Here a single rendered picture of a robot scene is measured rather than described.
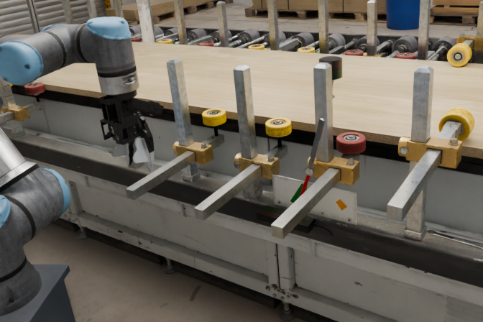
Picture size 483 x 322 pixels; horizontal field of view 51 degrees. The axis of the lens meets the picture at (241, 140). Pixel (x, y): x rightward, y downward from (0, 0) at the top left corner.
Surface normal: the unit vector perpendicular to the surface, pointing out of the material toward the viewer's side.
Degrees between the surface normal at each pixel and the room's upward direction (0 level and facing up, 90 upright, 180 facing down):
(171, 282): 0
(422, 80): 90
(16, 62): 90
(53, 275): 0
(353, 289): 90
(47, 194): 59
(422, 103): 90
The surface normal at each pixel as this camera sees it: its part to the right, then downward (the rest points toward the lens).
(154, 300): -0.09, -0.91
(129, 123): 0.79, 0.18
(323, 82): -0.55, 0.37
